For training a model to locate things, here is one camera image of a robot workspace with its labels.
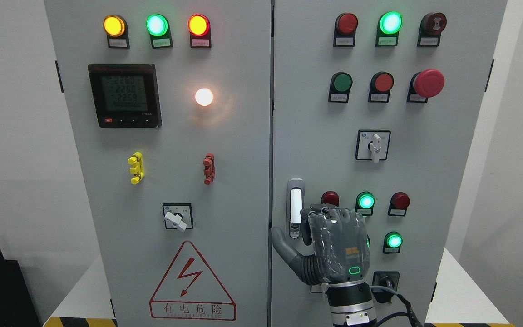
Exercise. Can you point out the grey cabinet door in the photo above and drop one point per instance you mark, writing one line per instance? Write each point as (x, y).
(231, 215)
(315, 140)

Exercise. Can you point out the black digital power meter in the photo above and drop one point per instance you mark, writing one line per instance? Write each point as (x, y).
(125, 95)

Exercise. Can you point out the dark red light middle left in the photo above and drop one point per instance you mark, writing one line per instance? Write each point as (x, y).
(331, 198)

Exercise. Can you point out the red push button upper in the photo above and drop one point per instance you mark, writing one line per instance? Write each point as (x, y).
(380, 86)

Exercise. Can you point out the green lit light middle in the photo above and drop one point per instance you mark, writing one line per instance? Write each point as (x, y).
(364, 203)

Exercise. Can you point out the green indicator light left door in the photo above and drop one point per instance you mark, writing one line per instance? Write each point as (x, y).
(159, 31)

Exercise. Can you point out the white selector switch upper right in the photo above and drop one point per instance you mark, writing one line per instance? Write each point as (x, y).
(372, 145)

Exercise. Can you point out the red indicator light top right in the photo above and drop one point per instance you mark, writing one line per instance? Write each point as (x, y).
(344, 30)

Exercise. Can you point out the white lit indicator light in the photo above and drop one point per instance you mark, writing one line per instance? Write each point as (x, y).
(204, 97)

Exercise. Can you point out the silver door handle lock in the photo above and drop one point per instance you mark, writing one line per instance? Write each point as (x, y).
(294, 205)

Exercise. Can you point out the green lit light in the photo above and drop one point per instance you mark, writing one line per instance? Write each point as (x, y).
(392, 243)
(388, 29)
(364, 203)

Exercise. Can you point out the red electric hazard sticker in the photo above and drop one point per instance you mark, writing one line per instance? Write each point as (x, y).
(191, 290)

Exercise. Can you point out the dark red light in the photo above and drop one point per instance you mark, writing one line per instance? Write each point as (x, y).
(331, 198)
(399, 204)

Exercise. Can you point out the green lit light lower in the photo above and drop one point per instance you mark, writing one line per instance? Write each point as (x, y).
(392, 243)

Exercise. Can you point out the white selector switch left door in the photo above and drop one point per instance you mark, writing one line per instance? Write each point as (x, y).
(178, 216)

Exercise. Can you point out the red emergency stop button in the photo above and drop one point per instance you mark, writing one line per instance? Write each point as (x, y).
(425, 84)

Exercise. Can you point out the red lit indicator light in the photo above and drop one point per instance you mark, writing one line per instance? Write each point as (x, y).
(200, 31)

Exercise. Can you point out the yellow terminal connector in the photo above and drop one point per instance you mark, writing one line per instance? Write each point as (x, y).
(136, 168)

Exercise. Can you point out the small white selector switch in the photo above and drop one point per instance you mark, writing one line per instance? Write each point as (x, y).
(318, 288)

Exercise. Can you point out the red terminal connector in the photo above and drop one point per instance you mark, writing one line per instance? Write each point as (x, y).
(209, 168)

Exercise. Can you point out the white table under cabinet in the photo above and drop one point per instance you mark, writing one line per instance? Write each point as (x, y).
(458, 301)

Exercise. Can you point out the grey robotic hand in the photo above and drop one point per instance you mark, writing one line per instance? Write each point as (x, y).
(339, 238)

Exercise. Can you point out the grey left cabinet door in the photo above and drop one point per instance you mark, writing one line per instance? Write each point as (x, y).
(231, 215)

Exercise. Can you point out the black silver robot forearm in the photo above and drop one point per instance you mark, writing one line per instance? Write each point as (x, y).
(351, 304)

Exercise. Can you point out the green lit light top right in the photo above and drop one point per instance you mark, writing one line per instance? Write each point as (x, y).
(388, 29)

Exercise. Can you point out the black box with antenna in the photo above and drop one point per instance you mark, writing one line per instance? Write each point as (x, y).
(16, 306)

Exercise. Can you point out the dark red light middle right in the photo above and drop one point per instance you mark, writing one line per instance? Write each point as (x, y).
(399, 204)

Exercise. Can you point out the yellow indicator light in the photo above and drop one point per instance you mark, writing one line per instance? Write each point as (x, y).
(116, 30)

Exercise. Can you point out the green push button upper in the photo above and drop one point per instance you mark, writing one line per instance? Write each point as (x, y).
(340, 85)

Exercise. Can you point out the black rotary knob switch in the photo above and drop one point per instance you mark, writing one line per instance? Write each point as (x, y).
(389, 279)

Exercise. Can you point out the grey right cabinet door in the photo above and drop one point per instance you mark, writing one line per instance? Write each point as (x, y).
(315, 140)

